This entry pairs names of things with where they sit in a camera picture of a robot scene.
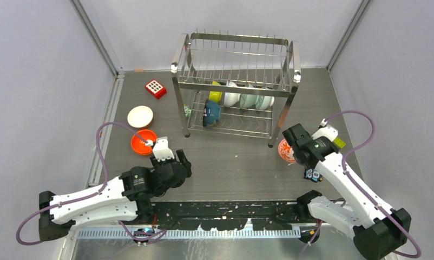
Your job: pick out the yellow bowl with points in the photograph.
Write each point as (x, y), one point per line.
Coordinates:
(215, 96)

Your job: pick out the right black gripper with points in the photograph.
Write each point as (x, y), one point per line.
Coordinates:
(307, 165)

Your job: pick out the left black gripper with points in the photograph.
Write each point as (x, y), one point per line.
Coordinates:
(180, 156)

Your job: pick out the blue cartoon sticker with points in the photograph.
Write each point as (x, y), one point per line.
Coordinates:
(313, 175)

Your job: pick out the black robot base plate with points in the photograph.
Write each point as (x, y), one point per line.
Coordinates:
(225, 215)

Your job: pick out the lime green brick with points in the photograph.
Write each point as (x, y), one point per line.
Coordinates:
(339, 143)

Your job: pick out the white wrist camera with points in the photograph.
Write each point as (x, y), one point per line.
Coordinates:
(325, 130)
(160, 149)

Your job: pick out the orange bowl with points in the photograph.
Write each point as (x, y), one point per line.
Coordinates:
(142, 149)
(143, 134)

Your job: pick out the white bowl brown outside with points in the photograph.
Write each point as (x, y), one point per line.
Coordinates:
(140, 117)

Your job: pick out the small green patterned object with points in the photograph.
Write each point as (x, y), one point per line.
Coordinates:
(187, 111)

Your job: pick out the red white grid block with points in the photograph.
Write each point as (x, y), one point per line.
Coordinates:
(156, 89)

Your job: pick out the steel two-tier dish rack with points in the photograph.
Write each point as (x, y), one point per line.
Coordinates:
(259, 65)

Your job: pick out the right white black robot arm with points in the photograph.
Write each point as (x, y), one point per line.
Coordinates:
(372, 224)

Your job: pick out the white bowl in rack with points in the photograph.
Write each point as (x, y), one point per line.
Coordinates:
(230, 99)

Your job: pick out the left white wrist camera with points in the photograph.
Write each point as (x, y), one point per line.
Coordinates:
(160, 149)

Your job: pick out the dark blue bowl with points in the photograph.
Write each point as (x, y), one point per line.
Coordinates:
(211, 113)

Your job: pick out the red white patterned bowl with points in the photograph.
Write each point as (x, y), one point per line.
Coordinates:
(286, 152)

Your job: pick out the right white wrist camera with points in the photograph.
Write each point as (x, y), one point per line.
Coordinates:
(325, 130)

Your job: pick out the pale green bowl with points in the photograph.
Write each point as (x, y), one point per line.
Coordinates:
(248, 100)
(264, 102)

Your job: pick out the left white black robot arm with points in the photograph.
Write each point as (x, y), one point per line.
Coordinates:
(125, 198)

